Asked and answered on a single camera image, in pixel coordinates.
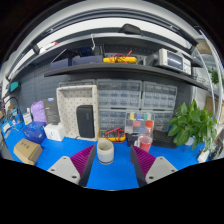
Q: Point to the small white box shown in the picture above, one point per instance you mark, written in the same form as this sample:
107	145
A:
27	118

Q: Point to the dark grey upright box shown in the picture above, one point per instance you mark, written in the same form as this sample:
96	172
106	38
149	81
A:
51	111

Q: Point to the white perforated tray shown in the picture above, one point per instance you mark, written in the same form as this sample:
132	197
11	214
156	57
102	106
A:
68	110

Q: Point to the clear organizer box coloured parts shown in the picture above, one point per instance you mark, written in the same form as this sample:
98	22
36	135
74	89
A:
135	121

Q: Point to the black zip case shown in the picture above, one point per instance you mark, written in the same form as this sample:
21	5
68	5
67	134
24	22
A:
163	140

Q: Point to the brown cardboard box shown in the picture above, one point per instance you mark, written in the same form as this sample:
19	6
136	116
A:
26	151

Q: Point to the blue product box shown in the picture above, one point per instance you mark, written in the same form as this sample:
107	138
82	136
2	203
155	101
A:
33	133

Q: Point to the yellow multimeter with red leads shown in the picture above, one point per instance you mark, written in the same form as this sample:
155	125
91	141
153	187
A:
115	136

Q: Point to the white product box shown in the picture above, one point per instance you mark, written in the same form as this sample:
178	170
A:
55	132

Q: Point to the black rectangular speaker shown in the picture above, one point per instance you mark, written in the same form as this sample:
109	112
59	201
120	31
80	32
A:
85	121

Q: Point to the dark wall shelf unit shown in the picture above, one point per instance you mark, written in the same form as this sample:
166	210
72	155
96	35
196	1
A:
116	68

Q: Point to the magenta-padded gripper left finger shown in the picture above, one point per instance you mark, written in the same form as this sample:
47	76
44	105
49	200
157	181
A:
71	168

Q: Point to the small black white-labelled box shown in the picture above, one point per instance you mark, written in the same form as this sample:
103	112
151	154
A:
132	139

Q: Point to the green potted plant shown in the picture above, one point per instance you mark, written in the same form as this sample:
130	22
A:
190	125

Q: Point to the red-capped clear drink bottle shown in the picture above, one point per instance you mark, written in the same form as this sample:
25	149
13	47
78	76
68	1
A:
146	143

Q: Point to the white metal rack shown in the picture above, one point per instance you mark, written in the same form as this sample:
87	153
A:
213	75

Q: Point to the purple plastic bag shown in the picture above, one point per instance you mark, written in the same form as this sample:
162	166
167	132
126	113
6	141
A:
38	111

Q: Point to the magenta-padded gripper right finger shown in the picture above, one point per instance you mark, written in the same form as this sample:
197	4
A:
155	168

